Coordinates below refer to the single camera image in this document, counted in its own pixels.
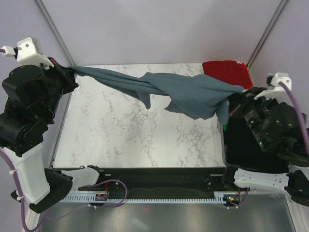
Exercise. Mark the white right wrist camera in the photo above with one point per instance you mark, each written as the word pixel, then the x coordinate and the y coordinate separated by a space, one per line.
pixel 277 84

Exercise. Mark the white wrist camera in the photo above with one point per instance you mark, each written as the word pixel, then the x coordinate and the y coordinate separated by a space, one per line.
pixel 27 52
pixel 277 84

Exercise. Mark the aluminium frame post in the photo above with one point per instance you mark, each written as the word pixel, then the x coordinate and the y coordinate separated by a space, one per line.
pixel 268 30
pixel 55 32

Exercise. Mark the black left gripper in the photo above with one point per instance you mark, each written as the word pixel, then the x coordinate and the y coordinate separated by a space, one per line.
pixel 69 74

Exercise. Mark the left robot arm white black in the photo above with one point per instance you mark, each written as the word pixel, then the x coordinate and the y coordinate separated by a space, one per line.
pixel 21 138

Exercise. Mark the green t shirt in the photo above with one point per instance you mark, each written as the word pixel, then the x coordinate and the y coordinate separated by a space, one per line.
pixel 225 125

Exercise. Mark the right aluminium frame post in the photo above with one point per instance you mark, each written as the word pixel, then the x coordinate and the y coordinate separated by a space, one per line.
pixel 268 30

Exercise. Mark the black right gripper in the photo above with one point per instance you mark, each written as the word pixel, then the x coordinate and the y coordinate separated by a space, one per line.
pixel 237 101

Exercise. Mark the blue grey t shirt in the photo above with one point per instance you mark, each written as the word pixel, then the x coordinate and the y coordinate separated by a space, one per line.
pixel 200 96

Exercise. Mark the black mounting base rail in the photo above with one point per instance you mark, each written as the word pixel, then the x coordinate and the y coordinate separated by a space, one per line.
pixel 167 183

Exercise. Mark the clear plastic bin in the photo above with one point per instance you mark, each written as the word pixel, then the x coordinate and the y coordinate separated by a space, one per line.
pixel 220 135

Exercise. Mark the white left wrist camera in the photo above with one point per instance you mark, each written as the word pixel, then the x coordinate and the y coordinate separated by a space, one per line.
pixel 27 52

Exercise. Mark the black t shirt pile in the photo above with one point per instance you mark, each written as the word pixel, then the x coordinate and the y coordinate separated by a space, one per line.
pixel 255 135

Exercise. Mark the left aluminium frame post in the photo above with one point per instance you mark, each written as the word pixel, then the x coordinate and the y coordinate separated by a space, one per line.
pixel 55 32

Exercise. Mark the folded red t shirt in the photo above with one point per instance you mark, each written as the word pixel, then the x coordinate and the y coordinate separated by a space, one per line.
pixel 228 71

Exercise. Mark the white slotted cable duct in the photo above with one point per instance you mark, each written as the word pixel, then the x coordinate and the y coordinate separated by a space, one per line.
pixel 95 198

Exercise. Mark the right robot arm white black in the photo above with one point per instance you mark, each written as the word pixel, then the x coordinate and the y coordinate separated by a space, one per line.
pixel 296 181

